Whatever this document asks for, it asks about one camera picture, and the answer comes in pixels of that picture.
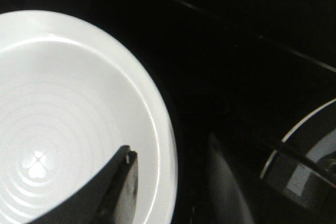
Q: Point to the right black burner grate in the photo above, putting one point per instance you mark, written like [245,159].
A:
[303,169]

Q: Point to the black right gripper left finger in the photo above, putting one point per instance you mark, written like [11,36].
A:
[84,205]

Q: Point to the white round plate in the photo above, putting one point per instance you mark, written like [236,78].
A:
[71,95]

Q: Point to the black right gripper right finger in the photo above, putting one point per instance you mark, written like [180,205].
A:
[119,203]

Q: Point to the black glass cooktop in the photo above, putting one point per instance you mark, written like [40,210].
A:
[236,76]

